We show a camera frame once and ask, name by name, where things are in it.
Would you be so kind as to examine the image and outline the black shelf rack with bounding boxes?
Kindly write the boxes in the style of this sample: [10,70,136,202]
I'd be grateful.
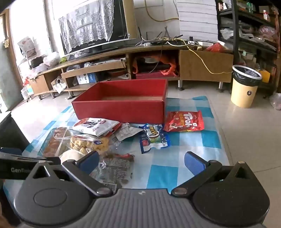
[216,0,281,98]

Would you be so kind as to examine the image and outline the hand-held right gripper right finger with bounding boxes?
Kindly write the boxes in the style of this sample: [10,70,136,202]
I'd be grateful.
[171,151,258,196]

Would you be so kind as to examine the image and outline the red plastic bag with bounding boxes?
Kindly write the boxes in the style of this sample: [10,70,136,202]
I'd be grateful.
[205,42,229,53]

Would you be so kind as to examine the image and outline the white wafer packet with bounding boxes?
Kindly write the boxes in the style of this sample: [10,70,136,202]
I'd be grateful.
[113,123,144,147]

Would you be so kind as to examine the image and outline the blue white snack packet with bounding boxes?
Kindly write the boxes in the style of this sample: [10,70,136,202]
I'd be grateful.
[139,124,171,154]

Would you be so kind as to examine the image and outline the white paper bag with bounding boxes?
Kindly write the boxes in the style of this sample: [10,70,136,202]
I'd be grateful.
[51,77,66,93]

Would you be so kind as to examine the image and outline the red gummy packet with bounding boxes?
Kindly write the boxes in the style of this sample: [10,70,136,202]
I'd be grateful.
[164,110,205,133]

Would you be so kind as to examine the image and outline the flat screen television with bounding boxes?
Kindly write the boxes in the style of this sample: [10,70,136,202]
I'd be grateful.
[59,0,137,61]

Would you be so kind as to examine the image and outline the clear packet with red label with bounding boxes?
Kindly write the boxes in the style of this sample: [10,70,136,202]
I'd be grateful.
[105,123,122,138]

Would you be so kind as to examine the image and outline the wooden television stand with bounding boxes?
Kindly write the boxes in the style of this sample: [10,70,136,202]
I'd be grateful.
[28,42,234,99]

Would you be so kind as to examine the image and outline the stack of white panels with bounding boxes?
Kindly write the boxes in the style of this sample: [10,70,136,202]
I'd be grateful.
[177,0,218,42]

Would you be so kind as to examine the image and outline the blue checkered mat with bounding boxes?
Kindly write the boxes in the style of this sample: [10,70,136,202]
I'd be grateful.
[3,96,230,195]

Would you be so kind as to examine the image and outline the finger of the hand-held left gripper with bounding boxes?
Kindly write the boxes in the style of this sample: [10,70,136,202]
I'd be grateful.
[0,153,61,164]
[0,147,23,155]

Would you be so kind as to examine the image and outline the white spicy strip packet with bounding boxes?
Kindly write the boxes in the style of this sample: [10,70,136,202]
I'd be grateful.
[72,118,120,137]

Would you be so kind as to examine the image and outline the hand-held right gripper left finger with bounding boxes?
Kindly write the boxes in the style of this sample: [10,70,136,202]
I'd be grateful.
[26,151,115,196]

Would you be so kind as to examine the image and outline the clear plastic bag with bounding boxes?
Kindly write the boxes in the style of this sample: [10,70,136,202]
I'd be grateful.
[269,92,281,110]

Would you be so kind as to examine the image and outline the white lace cloth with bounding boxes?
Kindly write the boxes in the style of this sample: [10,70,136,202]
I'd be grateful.
[58,0,120,53]

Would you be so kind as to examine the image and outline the blue white carton box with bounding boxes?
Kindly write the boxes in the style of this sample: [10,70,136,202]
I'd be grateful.
[77,73,98,85]

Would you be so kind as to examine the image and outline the orange plastic bag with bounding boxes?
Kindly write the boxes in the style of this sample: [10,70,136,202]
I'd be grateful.
[133,55,180,77]

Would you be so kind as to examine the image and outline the yellow cable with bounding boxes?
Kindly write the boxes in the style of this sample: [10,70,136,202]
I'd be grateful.
[144,0,233,74]

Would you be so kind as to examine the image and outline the silver printed snack packet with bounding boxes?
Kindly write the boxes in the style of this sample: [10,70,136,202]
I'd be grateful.
[89,153,136,192]

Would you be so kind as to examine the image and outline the red cardboard box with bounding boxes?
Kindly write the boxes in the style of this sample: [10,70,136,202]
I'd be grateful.
[72,79,168,124]

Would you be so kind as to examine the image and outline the white media player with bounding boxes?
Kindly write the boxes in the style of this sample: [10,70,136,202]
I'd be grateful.
[90,61,124,67]

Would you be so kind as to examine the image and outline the beige trash bin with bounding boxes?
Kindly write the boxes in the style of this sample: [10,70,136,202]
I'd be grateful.
[230,65,263,108]

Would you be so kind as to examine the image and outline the brown bread packet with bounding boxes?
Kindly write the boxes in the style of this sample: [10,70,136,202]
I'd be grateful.
[41,127,73,157]

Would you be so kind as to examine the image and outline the yellow puffed snack bag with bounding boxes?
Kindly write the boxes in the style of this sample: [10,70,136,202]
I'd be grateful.
[70,135,110,157]

